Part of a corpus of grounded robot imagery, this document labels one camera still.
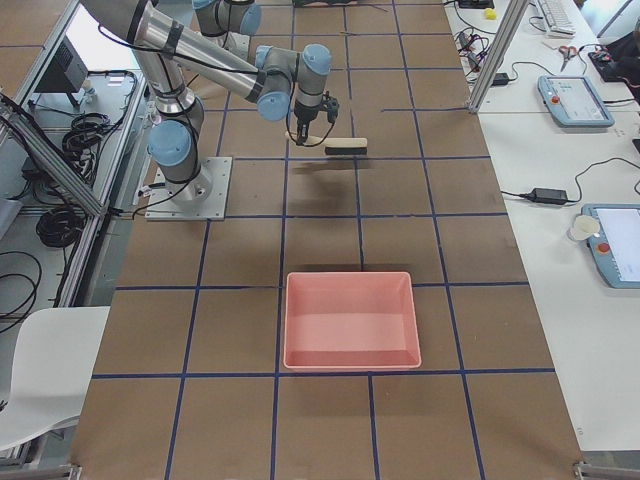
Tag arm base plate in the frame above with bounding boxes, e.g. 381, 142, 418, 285
217, 32, 250, 72
144, 157, 233, 221

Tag aluminium frame post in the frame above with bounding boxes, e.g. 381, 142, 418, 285
467, 0, 529, 114

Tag pink plastic bin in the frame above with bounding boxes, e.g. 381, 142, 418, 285
283, 272, 422, 372

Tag blue teach pendant near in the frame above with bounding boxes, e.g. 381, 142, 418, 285
581, 203, 639, 289

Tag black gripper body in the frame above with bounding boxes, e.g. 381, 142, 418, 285
294, 92, 339, 131

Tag blue teach pendant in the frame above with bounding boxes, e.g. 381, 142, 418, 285
581, 203, 639, 289
537, 75, 615, 128

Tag black box device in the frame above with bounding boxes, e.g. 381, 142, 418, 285
35, 36, 88, 109

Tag beige hand brush black bristles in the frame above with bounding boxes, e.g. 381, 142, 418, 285
284, 131, 368, 156

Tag black power adapter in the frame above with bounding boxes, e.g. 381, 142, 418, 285
529, 187, 569, 205

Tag white keyboard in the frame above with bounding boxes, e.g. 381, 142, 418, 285
533, 0, 576, 38

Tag blue teach pendant far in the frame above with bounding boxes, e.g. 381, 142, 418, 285
537, 75, 615, 128

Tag white paper cup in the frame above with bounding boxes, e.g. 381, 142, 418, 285
567, 215, 600, 242

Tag red handled scissors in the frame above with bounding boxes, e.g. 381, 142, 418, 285
558, 45, 578, 72

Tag white chair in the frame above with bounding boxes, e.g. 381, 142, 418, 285
1, 306, 110, 451

